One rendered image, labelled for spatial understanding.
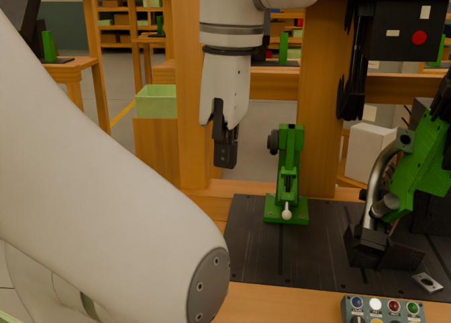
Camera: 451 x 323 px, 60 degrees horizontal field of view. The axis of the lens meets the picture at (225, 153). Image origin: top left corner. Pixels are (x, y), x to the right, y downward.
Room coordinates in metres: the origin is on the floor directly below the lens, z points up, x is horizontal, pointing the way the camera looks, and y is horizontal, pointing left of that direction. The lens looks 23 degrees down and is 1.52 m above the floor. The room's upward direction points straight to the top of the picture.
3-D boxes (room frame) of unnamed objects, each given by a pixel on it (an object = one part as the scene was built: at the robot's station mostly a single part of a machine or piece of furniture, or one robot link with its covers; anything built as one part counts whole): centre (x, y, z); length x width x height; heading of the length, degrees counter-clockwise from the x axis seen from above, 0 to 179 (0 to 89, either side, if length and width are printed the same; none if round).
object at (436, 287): (0.71, -0.46, 0.90); 0.06 x 0.04 x 0.01; 20
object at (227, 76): (0.54, 0.00, 1.40); 0.10 x 0.07 x 0.11; 164
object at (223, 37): (0.54, -0.01, 1.46); 0.09 x 0.08 x 0.03; 164
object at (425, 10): (1.08, -0.46, 1.42); 0.17 x 0.12 x 0.15; 82
